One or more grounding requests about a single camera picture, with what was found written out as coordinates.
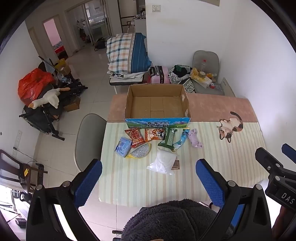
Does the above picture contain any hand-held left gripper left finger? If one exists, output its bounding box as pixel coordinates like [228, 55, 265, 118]
[26, 159, 102, 241]

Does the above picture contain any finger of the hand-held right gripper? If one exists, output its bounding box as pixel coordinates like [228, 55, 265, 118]
[282, 143, 296, 163]
[255, 147, 284, 178]

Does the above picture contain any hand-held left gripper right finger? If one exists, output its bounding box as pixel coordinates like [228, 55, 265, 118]
[196, 159, 271, 241]

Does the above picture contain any purple cloth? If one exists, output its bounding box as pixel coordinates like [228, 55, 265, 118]
[187, 128, 203, 149]

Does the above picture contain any blue tissue pack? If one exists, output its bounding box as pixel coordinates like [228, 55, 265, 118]
[115, 137, 133, 158]

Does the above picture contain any light blue long packet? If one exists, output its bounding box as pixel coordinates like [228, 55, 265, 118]
[172, 128, 190, 152]

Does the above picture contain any white plastic bag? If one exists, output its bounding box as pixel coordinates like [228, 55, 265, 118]
[146, 148, 178, 175]

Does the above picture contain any silver scrubber yellow packet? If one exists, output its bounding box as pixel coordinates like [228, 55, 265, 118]
[126, 142, 152, 159]

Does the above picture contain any green packet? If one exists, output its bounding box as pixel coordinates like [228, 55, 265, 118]
[158, 127, 178, 149]

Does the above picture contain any red snack packet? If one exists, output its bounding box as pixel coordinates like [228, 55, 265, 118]
[124, 128, 145, 149]

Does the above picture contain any orange snack packet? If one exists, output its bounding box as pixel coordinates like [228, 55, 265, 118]
[144, 128, 167, 142]

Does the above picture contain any person's right forearm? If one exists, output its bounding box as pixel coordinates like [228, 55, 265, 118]
[276, 205, 296, 234]

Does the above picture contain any grey round-backed chair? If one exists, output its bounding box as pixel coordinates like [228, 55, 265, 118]
[74, 113, 108, 173]

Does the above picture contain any striped blanket with cat print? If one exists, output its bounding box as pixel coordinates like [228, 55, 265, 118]
[98, 94, 270, 207]

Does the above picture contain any white board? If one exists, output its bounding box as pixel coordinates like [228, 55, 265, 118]
[221, 77, 236, 98]

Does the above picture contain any black stroller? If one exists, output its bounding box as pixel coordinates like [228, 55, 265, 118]
[18, 56, 88, 141]

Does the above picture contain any brown cardboard box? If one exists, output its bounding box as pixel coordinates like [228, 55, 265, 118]
[63, 95, 81, 112]

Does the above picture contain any white goose plush toy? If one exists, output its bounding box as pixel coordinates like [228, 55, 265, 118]
[29, 87, 71, 109]

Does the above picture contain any black white patterned bag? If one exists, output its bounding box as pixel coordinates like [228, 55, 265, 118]
[168, 65, 195, 93]

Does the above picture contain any folding bed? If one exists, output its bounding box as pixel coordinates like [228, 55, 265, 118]
[109, 74, 145, 94]

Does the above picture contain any yellow plastic bag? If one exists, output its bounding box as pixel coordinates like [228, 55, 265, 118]
[190, 68, 206, 81]

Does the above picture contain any red plastic bag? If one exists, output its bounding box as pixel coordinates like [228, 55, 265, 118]
[18, 68, 56, 107]

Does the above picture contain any green cloth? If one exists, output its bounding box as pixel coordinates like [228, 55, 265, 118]
[174, 65, 190, 75]

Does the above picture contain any grey padded chair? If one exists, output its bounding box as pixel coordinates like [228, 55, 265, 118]
[192, 50, 226, 96]

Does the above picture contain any pink suitcase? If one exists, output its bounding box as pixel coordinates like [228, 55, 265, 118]
[148, 65, 171, 84]

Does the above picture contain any yellow shopping bag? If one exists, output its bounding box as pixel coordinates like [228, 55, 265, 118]
[54, 58, 71, 76]

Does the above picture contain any plaid blue quilt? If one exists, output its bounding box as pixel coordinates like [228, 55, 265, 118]
[106, 32, 152, 73]

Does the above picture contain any dark metal frame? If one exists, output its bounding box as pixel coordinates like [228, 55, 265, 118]
[0, 149, 48, 200]

